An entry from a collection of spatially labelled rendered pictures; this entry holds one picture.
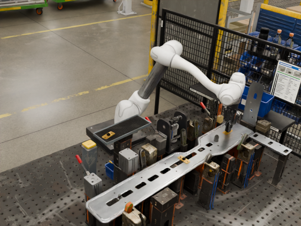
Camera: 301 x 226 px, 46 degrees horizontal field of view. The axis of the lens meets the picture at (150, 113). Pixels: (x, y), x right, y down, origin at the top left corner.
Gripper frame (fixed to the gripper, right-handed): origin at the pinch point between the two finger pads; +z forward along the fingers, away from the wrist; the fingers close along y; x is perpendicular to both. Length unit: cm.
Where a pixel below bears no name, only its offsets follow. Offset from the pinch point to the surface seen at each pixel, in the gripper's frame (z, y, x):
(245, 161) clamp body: 13.1, 22.6, -8.6
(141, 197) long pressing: 6, 7, -91
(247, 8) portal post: 11, -216, 363
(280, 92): -14, 8, 54
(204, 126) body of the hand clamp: 7.2, -17.5, -3.4
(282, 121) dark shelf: 3.2, 19.2, 44.7
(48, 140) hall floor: 105, -203, -36
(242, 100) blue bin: -5.2, -11.8, 34.4
